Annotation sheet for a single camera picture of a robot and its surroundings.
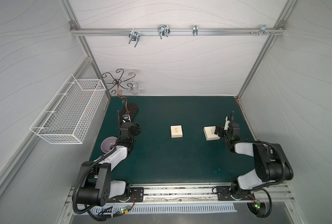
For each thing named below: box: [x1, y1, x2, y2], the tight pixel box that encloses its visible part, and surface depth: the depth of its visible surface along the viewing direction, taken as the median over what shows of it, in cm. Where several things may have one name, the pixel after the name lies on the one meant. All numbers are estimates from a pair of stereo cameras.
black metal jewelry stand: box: [101, 68, 136, 114], surface depth 90 cm
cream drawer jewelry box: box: [203, 126, 221, 141], surface depth 97 cm
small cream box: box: [170, 125, 184, 139], surface depth 97 cm
